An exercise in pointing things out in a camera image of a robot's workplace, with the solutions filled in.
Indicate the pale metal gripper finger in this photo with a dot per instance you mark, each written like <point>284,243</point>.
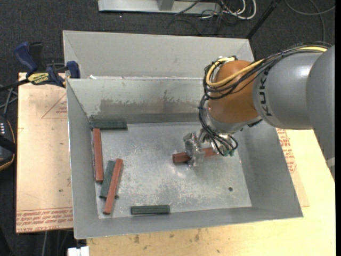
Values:
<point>189,147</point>
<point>197,159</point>

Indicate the red-brown block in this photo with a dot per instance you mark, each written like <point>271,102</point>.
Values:
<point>114,185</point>
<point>98,156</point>
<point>180,158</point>

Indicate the grey metal bin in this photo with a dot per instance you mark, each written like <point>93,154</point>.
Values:
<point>160,180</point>

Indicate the dark green flat block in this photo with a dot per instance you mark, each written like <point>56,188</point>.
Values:
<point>107,179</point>
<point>150,209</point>
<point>108,124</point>

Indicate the brown cardboard board red print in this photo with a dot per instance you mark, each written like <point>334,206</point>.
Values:
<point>42,156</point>

